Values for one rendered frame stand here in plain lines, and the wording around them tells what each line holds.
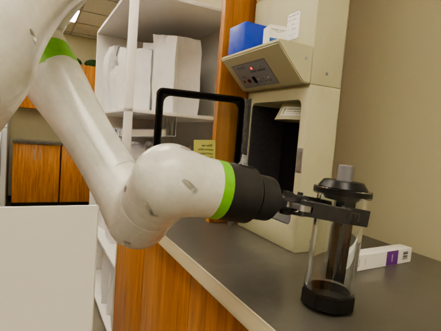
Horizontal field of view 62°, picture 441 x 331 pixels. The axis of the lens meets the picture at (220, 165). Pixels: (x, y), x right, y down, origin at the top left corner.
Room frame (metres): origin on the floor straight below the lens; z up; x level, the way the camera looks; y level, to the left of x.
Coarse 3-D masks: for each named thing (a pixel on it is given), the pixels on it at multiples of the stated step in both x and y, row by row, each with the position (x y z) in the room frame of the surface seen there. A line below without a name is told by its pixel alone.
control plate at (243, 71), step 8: (240, 64) 1.17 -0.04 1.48; (248, 64) 1.13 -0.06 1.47; (256, 64) 1.10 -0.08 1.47; (264, 64) 1.07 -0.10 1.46; (240, 72) 1.20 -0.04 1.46; (248, 72) 1.16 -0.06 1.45; (256, 72) 1.13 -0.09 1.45; (264, 72) 1.10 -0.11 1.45; (272, 72) 1.07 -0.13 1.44; (240, 80) 1.23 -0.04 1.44; (264, 80) 1.13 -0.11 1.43; (272, 80) 1.09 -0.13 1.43
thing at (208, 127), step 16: (176, 112) 1.19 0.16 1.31; (192, 112) 1.21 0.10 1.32; (208, 112) 1.23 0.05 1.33; (224, 112) 1.25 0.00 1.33; (176, 128) 1.19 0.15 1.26; (192, 128) 1.21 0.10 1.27; (208, 128) 1.23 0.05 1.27; (224, 128) 1.25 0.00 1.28; (192, 144) 1.21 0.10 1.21; (208, 144) 1.23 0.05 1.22; (224, 144) 1.25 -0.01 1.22; (224, 160) 1.25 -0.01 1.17
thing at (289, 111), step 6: (288, 102) 1.14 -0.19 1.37; (294, 102) 1.13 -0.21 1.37; (300, 102) 1.12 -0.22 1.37; (282, 108) 1.15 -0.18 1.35; (288, 108) 1.13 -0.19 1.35; (294, 108) 1.11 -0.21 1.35; (300, 108) 1.11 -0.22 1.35; (282, 114) 1.14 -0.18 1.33; (288, 114) 1.12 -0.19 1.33; (294, 114) 1.11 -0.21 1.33; (300, 114) 1.10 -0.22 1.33; (276, 120) 1.21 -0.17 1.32; (282, 120) 1.24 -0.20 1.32; (288, 120) 1.25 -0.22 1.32; (294, 120) 1.26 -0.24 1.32
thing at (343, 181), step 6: (342, 168) 0.68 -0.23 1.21; (348, 168) 0.68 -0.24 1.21; (342, 174) 0.68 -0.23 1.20; (348, 174) 0.68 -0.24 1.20; (324, 180) 0.69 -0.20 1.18; (330, 180) 0.67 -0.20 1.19; (336, 180) 0.68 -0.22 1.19; (342, 180) 0.68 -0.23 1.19; (348, 180) 0.68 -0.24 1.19; (324, 186) 0.67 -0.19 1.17; (330, 186) 0.66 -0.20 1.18; (336, 186) 0.66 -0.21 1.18; (342, 186) 0.65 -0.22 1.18; (348, 186) 0.65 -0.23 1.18; (354, 186) 0.65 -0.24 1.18; (360, 186) 0.66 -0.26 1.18
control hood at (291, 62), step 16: (256, 48) 1.05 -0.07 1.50; (272, 48) 0.99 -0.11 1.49; (288, 48) 0.97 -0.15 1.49; (304, 48) 0.99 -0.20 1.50; (224, 64) 1.24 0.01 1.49; (272, 64) 1.04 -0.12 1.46; (288, 64) 0.99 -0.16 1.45; (304, 64) 1.00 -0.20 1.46; (288, 80) 1.04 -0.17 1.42; (304, 80) 1.00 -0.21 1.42
